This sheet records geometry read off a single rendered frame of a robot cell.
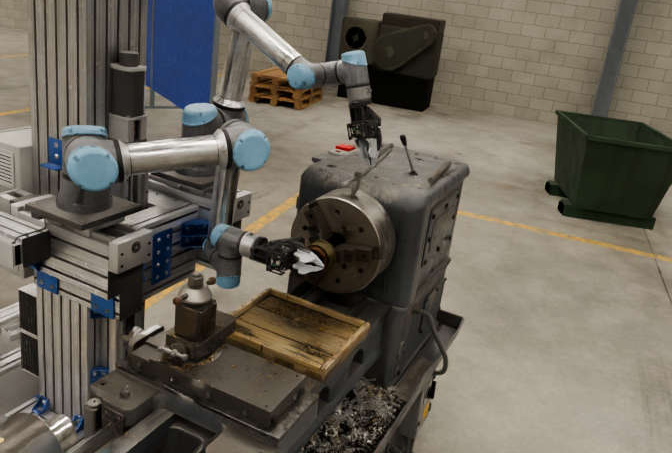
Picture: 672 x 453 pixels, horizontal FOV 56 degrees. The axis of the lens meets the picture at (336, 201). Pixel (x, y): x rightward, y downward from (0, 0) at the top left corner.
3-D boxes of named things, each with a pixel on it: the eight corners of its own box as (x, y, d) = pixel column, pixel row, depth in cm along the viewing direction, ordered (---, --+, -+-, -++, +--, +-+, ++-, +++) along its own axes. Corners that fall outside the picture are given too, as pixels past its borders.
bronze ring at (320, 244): (314, 233, 191) (299, 242, 184) (342, 241, 188) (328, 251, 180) (311, 260, 195) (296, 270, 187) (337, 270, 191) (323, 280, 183)
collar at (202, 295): (192, 285, 152) (192, 274, 151) (219, 295, 149) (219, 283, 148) (170, 297, 145) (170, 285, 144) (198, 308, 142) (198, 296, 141)
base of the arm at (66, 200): (44, 203, 178) (43, 170, 174) (86, 191, 191) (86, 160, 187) (82, 217, 172) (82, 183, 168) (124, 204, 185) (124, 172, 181)
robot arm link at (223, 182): (211, 110, 193) (193, 256, 208) (221, 118, 184) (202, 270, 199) (246, 113, 199) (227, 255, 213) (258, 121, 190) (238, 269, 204)
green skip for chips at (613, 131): (538, 183, 718) (555, 109, 690) (622, 196, 710) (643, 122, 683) (563, 223, 592) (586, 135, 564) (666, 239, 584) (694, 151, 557)
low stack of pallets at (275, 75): (276, 91, 1074) (278, 65, 1060) (324, 99, 1054) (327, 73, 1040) (246, 101, 959) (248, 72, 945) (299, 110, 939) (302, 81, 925)
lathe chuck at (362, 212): (295, 261, 215) (315, 176, 203) (377, 299, 204) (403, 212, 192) (281, 270, 207) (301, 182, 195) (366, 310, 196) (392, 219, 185)
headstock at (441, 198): (351, 223, 277) (364, 137, 265) (456, 254, 259) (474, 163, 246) (282, 268, 226) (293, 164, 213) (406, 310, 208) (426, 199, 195)
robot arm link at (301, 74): (205, -26, 196) (314, 69, 183) (229, -24, 205) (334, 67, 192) (191, 6, 202) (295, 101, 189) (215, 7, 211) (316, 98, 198)
